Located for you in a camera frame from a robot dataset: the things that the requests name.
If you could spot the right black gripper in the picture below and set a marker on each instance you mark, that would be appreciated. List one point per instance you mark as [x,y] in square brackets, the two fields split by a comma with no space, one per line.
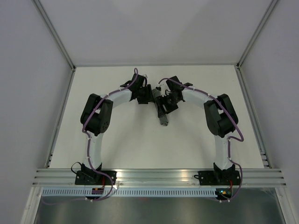
[160,101]

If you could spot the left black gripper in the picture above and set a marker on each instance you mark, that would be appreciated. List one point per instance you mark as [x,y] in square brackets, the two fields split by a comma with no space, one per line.
[149,97]

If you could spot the grey cloth napkin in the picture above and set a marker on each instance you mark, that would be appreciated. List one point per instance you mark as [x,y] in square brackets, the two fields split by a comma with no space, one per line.
[163,119]

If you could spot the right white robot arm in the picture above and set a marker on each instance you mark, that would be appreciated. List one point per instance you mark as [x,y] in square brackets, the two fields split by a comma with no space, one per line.
[221,120]

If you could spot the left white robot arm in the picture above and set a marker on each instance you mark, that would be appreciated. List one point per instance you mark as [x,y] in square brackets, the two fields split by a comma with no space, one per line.
[96,117]

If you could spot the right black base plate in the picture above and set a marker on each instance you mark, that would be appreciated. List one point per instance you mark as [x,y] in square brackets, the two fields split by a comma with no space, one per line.
[210,178]

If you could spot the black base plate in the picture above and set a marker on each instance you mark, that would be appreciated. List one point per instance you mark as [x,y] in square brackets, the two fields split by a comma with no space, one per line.
[108,178]
[210,178]

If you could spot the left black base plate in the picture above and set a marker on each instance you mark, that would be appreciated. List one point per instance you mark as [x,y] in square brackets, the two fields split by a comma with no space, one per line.
[108,178]

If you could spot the left aluminium frame post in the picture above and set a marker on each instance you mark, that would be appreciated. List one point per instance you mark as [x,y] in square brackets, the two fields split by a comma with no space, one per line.
[47,21]

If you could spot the aluminium frame post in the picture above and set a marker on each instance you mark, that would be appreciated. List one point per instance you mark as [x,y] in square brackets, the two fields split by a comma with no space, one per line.
[47,21]
[266,16]

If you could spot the aluminium mounting rail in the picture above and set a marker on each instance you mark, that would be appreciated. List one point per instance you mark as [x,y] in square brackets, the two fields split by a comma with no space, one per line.
[252,178]

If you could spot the white slotted cable duct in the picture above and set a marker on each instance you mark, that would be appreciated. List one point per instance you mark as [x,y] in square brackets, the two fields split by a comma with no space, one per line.
[137,192]

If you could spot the right aluminium frame post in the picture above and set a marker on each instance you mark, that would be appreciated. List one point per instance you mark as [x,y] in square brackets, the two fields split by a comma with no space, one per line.
[266,16]

